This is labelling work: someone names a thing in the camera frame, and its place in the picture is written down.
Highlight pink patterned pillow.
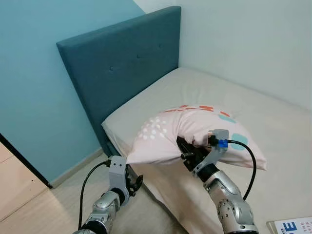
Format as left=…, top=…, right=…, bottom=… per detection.
left=126, top=104, right=268, bottom=171

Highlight white book blue letters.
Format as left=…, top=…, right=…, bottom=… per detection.
left=267, top=217, right=312, bottom=234

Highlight beige mattress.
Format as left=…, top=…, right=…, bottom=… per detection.
left=101, top=67, right=312, bottom=234

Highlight black skirting strip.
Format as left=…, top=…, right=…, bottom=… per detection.
left=0, top=132, right=52, bottom=189

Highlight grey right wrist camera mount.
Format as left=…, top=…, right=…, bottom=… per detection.
left=193, top=129, right=230, bottom=176

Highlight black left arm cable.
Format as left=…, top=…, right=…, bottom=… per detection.
left=78, top=162, right=111, bottom=231

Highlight teal upholstered bed frame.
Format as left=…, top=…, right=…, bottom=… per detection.
left=56, top=6, right=182, bottom=157

